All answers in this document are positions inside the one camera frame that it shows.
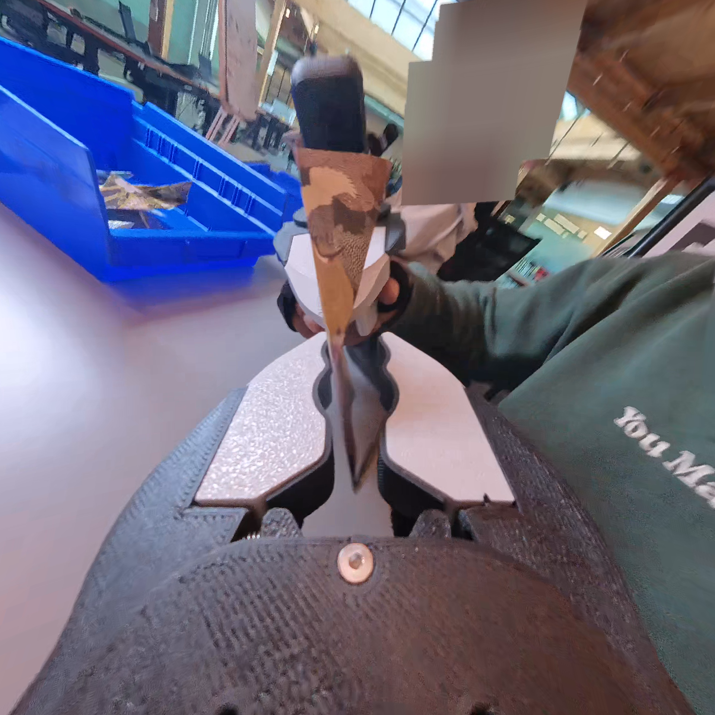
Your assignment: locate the person's right forearm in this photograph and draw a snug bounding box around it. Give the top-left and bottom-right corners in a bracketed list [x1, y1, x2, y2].
[391, 253, 671, 392]

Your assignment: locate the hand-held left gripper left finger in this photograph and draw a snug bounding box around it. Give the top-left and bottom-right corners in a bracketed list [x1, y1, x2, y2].
[195, 333, 335, 512]

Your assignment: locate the yellow backed black patterned paper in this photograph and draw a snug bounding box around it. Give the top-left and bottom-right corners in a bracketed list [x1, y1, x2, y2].
[98, 169, 193, 232]

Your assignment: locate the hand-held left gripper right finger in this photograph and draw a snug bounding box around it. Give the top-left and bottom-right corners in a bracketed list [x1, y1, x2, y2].
[378, 331, 518, 512]

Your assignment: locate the dark green cloth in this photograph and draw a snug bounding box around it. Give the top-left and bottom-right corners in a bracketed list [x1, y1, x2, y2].
[495, 253, 715, 715]

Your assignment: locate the tan backed camouflage paper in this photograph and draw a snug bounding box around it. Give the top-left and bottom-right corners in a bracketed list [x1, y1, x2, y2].
[293, 147, 395, 493]

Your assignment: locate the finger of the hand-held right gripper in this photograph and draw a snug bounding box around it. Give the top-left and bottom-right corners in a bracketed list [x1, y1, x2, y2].
[356, 251, 394, 320]
[283, 231, 333, 335]

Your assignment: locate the person's right hand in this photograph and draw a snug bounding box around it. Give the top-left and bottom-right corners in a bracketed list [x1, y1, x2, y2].
[277, 266, 413, 343]

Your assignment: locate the blue plastic bin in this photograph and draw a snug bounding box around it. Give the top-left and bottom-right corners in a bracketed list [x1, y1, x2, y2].
[0, 35, 305, 283]

